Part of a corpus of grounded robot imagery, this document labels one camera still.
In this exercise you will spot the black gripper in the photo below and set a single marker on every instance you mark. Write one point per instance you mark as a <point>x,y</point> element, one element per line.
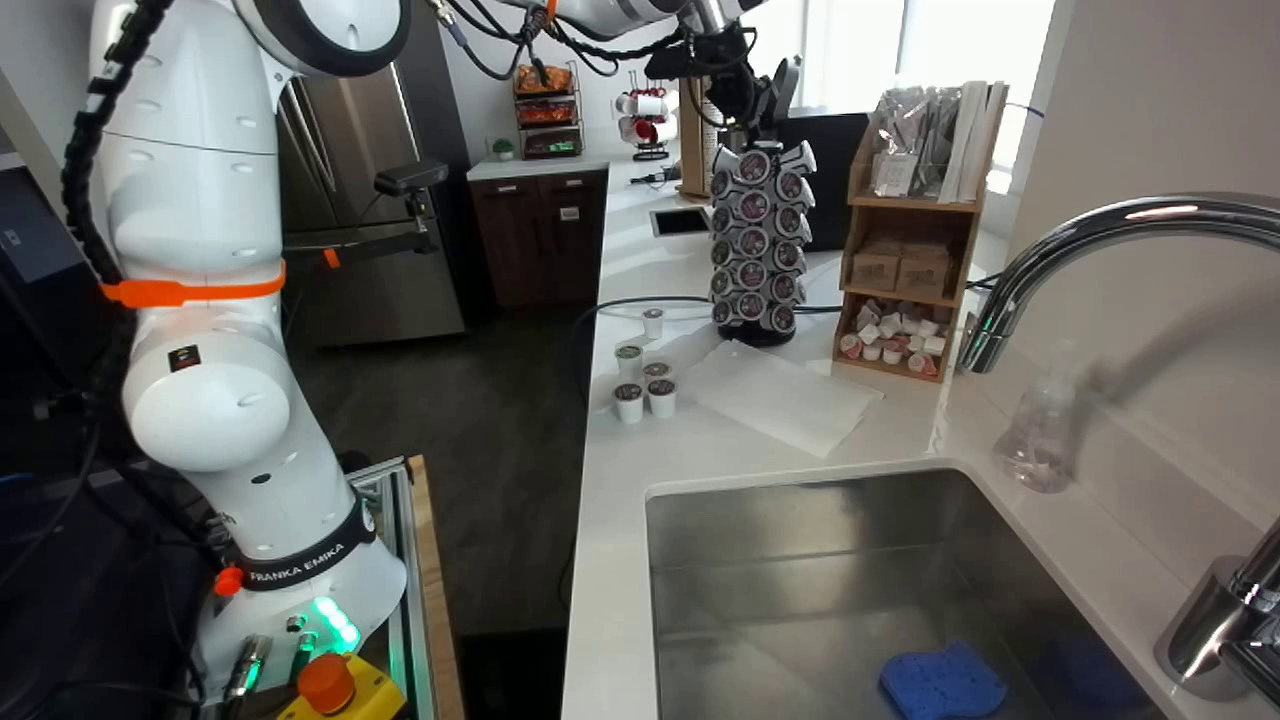
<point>723,56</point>

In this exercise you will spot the black coffee pod carousel rack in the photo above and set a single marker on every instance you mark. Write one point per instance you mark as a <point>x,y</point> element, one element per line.
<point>760,240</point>

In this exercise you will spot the small white coffee pod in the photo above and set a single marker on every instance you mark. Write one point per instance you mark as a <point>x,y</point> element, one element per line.
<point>656,375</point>
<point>662,397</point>
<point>630,356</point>
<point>630,407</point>
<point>654,327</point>

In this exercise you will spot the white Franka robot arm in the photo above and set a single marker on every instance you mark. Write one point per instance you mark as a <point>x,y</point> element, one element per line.
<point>203,400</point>

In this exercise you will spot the snack display rack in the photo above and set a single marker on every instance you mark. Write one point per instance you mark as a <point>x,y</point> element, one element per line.
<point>544,115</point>

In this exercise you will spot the wooden upright stand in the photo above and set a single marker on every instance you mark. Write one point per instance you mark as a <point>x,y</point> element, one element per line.
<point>698,133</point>

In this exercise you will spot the red white kitchen appliance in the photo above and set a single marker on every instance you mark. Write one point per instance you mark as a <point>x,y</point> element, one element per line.
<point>645,116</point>

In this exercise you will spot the black coffee machine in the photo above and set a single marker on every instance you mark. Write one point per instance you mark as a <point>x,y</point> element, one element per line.
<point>840,163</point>

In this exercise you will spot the bright window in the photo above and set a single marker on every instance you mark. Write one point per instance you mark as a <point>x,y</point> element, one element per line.
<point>854,55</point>

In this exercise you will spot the black square tray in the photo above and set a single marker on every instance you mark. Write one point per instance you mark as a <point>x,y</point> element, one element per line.
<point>682,220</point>

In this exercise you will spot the silver foil packet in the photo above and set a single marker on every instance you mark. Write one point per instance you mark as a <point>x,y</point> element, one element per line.
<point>905,141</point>

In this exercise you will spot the brown cardboard box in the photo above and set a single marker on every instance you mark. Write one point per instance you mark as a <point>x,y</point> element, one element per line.
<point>874,271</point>
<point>927,275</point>

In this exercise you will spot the wooden shelf organizer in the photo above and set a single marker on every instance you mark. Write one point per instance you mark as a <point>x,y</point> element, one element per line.
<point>920,220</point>

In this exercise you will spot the white paper packets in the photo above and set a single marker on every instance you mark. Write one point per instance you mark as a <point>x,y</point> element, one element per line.
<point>982,141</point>

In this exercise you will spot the white paper towel sheet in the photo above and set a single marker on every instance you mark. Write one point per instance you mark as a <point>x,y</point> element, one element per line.
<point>784,400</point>

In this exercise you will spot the chrome kitchen faucet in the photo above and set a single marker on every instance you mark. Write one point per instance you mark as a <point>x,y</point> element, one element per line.
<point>1065,235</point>

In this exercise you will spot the stainless steel refrigerator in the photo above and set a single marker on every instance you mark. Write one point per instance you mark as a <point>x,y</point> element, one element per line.
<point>374,265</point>

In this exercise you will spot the clear plastic cup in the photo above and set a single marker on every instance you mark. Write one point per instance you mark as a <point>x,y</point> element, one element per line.
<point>1043,442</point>

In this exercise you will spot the stainless steel sink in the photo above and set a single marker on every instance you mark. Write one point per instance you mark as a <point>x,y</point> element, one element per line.
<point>802,600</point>

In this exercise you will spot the wood edged robot cart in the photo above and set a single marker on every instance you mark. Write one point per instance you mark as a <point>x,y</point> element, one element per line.
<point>435,600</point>

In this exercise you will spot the blue sponge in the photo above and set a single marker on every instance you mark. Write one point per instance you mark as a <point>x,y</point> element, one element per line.
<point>940,680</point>

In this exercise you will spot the yellow emergency stop button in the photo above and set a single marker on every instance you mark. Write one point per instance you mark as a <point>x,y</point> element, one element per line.
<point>324,680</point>

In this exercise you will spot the black tripod camera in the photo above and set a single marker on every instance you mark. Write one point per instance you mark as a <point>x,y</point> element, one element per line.
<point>404,180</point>

